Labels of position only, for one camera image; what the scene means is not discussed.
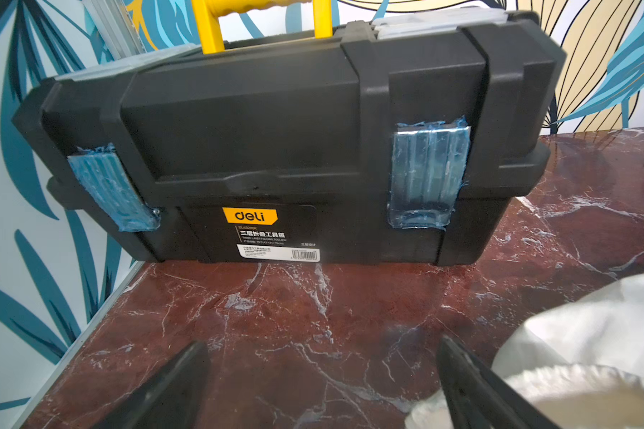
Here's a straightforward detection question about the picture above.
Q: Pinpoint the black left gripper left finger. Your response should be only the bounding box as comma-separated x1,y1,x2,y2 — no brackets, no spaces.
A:
94,341,210,428

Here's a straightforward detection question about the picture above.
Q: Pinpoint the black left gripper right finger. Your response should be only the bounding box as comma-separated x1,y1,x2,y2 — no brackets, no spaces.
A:
436,334,556,429

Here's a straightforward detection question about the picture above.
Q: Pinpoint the cream cloth drawstring bag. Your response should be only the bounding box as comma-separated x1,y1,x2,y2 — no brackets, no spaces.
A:
405,274,644,428

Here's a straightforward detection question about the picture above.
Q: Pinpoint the black plastic toolbox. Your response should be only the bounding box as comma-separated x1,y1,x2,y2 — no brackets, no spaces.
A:
13,7,565,266

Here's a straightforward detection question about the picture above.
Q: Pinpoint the aluminium corner post left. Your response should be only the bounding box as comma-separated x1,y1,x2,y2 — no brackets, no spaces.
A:
82,0,146,60

